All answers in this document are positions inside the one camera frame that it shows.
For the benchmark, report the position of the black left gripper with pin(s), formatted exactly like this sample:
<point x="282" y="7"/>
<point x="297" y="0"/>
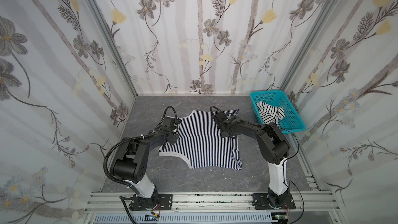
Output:
<point x="169" y="133"/>

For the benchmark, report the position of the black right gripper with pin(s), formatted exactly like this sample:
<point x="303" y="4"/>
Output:
<point x="224" y="129"/>

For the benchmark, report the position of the blue striped tank top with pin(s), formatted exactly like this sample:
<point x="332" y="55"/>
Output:
<point x="201" y="145"/>

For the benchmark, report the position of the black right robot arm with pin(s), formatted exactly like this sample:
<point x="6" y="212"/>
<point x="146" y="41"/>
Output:
<point x="273" y="147"/>

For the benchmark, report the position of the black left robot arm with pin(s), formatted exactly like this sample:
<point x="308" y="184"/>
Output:
<point x="126" y="162"/>

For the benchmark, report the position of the black striped tank top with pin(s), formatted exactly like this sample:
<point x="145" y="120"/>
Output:
<point x="270" y="114"/>

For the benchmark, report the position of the teal plastic basket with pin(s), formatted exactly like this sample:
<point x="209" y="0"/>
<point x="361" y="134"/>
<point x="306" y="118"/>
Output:
<point x="292" y="123"/>

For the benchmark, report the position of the white vented cable duct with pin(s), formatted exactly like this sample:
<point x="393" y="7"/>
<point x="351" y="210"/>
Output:
<point x="205" y="218"/>

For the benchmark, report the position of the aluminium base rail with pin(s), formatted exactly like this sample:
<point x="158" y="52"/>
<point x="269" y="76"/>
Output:
<point x="201" y="202"/>

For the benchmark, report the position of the aluminium corner post right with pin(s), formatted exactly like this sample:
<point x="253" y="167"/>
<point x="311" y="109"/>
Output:
<point x="316" y="28"/>

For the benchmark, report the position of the aluminium corner post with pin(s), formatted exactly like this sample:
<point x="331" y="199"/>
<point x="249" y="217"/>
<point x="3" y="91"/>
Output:
<point x="106" y="33"/>
<point x="316" y="28"/>

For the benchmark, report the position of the aluminium corner post left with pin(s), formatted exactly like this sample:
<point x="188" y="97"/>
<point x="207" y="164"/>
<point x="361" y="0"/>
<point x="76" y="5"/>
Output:
<point x="106" y="33"/>

